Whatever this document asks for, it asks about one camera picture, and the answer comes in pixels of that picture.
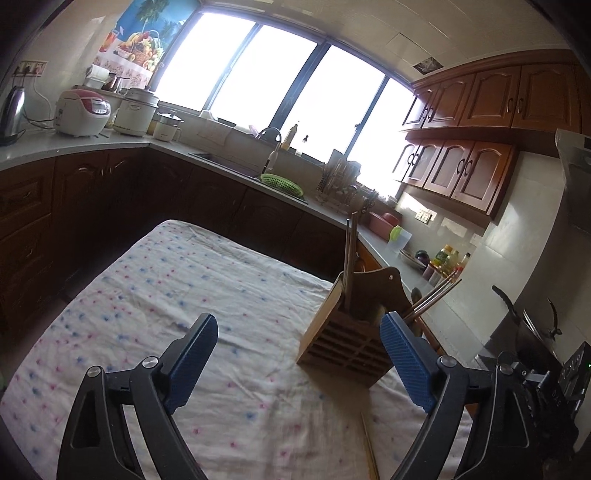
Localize yellow oil bottle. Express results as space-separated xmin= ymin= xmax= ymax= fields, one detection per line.
xmin=433 ymin=244 xmax=454 ymax=277

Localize wall poster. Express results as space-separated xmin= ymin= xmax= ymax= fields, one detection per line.
xmin=94 ymin=0 xmax=200 ymax=85

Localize green plastic basket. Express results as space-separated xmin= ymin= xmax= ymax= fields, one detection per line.
xmin=259 ymin=173 xmax=306 ymax=195

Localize wooden base cabinets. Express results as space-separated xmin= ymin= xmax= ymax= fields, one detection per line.
xmin=0 ymin=143 xmax=444 ymax=352

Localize plate with food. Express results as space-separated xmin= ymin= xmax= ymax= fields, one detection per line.
xmin=399 ymin=248 xmax=428 ymax=271

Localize kitchen sink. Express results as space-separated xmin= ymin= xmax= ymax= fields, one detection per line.
xmin=187 ymin=152 xmax=260 ymax=179

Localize clear cup with green lid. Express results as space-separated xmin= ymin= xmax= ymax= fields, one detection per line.
xmin=386 ymin=226 xmax=413 ymax=260

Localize small white electric pot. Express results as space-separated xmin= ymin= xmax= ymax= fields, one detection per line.
xmin=152 ymin=109 xmax=186 ymax=143

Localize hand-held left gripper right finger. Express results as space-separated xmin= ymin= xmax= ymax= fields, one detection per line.
xmin=379 ymin=311 xmax=542 ymax=480

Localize steel range hood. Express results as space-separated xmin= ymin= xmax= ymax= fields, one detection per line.
xmin=553 ymin=128 xmax=591 ymax=234

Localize pink basin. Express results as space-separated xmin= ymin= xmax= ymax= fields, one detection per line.
xmin=366 ymin=211 xmax=402 ymax=241

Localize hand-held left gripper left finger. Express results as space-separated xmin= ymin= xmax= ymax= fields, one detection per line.
xmin=57 ymin=313 xmax=219 ymax=480

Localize wooden chopstick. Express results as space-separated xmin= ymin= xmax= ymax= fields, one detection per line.
xmin=343 ymin=219 xmax=354 ymax=311
xmin=348 ymin=211 xmax=362 ymax=309
xmin=359 ymin=412 xmax=380 ymax=480

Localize black frying pan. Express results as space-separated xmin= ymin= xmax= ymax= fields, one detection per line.
xmin=491 ymin=285 xmax=561 ymax=367

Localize steel electric kettle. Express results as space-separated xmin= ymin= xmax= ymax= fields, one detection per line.
xmin=0 ymin=85 xmax=27 ymax=147

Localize wooden upper cabinets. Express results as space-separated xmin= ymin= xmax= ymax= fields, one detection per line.
xmin=392 ymin=56 xmax=583 ymax=221

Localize knife block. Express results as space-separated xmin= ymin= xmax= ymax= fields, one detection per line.
xmin=350 ymin=189 xmax=380 ymax=223

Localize wooden utensil holder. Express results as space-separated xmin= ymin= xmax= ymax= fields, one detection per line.
xmin=295 ymin=266 xmax=424 ymax=389

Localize chrome faucet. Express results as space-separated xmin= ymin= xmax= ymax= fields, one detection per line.
xmin=256 ymin=126 xmax=284 ymax=179

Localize large cream steamer pot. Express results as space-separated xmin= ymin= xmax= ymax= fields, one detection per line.
xmin=113 ymin=86 xmax=160 ymax=137

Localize kitchen window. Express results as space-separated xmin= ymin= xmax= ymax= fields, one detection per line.
xmin=154 ymin=8 xmax=417 ymax=195

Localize wall power strip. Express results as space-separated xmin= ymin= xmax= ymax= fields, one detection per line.
xmin=13 ymin=59 xmax=48 ymax=77

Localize steel stove top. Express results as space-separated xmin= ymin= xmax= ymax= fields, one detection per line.
xmin=470 ymin=340 xmax=502 ymax=372

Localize floral tablecloth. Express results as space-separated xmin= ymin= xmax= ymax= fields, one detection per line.
xmin=0 ymin=219 xmax=472 ymax=480

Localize paper towel roll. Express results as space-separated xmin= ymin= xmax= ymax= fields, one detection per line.
xmin=85 ymin=64 xmax=110 ymax=90

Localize white red rice cooker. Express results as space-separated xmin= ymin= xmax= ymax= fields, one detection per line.
xmin=54 ymin=89 xmax=112 ymax=138

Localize dish rack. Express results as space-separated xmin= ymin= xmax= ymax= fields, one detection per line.
xmin=316 ymin=150 xmax=366 ymax=209

